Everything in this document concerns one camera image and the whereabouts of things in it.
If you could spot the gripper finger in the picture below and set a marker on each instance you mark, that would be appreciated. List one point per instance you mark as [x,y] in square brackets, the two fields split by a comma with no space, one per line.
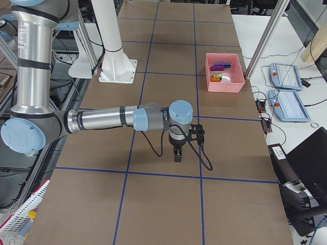
[177,155]

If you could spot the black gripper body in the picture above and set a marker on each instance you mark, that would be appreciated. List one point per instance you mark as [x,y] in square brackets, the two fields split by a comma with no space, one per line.
[176,143]

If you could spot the orange block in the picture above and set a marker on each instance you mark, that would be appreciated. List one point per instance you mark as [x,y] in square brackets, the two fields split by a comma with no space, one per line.
[215,79]

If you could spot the green block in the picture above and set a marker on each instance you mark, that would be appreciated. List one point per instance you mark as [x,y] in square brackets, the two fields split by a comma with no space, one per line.
[217,75]

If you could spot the purple block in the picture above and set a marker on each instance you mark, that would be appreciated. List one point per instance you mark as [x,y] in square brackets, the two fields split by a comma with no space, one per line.
[217,67]

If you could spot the long blue studded block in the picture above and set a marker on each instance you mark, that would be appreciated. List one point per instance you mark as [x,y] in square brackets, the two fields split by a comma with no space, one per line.
[226,64]

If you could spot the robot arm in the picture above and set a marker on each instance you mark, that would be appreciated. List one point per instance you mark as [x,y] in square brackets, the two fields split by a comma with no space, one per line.
[40,112]

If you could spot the pink plastic box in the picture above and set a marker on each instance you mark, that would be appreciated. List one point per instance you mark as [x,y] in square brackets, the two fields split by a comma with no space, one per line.
[232,78]

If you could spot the near blue teach pendant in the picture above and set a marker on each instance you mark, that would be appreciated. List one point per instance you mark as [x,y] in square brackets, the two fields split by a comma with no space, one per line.
[287,106]

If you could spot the blue teach pendant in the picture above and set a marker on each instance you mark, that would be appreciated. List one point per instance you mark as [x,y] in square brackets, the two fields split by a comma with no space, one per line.
[285,76]
[287,106]

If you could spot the far blue teach pendant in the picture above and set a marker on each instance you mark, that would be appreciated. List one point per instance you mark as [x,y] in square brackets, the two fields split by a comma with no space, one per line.
[285,76]

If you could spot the black laptop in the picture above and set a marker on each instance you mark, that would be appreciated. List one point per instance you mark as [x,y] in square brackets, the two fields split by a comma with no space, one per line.
[308,160]

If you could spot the white plastic basket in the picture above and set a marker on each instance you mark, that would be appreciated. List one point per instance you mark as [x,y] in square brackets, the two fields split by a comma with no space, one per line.
[16,227]

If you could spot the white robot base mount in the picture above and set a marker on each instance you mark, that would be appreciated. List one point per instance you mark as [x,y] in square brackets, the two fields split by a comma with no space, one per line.
[116,66]

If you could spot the aluminium frame rack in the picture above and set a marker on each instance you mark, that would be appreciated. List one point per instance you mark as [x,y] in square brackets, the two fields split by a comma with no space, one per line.
[19,173]

